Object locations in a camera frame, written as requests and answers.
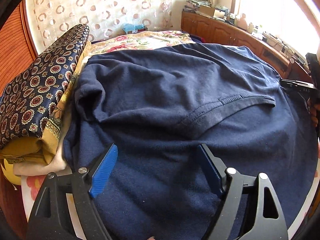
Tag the cream folded cloth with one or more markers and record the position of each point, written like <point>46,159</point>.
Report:
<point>37,167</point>

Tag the stack of folded cloths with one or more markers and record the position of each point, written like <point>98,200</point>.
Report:
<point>195,2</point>

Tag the wooden-framed window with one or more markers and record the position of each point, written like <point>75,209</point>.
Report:
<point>275,10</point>

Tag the pink thermos jug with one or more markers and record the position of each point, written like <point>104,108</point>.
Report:
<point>242,22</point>

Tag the wooden cabinet counter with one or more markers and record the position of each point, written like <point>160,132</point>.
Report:
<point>220,30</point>

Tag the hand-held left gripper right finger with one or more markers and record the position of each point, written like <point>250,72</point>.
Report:
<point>210,172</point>

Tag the person's right hand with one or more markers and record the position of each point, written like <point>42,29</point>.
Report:
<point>313,112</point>

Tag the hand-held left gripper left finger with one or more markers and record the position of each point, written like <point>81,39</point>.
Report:
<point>103,172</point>

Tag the navy blanket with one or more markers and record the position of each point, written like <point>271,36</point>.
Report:
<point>200,40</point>

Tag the navy printed t-shirt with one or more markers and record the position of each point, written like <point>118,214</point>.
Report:
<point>162,92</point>

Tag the blue tissue box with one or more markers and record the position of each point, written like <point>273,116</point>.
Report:
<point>130,27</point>

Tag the cardboard box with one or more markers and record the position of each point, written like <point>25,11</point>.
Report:
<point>207,10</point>

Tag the yellow folded cloth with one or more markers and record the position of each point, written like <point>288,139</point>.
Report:
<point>32,150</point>

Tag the white bottle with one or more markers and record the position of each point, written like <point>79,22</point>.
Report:
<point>250,27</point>

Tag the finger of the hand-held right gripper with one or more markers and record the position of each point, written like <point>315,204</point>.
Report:
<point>290,83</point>

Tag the white flower-print sheet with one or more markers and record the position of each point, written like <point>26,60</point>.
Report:
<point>30,188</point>

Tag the floral blanket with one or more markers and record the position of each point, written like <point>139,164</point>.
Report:
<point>130,41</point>

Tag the circle-patterned sheer curtain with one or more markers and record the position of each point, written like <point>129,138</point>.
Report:
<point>100,5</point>

